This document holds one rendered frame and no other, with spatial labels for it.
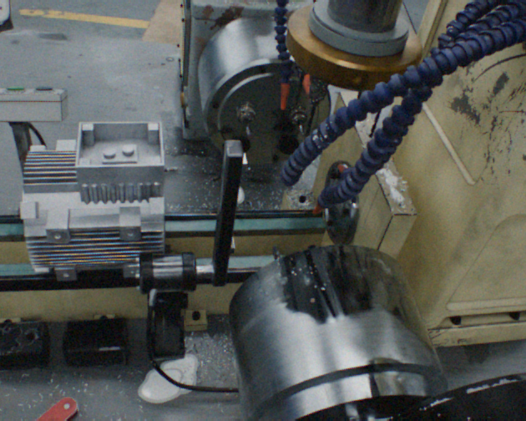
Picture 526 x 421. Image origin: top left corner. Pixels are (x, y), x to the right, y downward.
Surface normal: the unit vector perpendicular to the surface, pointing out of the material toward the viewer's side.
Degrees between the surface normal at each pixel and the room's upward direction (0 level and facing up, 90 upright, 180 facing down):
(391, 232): 90
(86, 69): 0
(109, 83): 0
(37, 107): 64
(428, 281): 90
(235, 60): 36
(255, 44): 17
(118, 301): 90
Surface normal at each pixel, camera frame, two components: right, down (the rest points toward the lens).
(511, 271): 0.15, 0.72
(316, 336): -0.28, -0.63
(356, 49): -0.17, 0.69
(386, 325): 0.36, -0.68
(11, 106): 0.20, 0.34
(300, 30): 0.14, -0.69
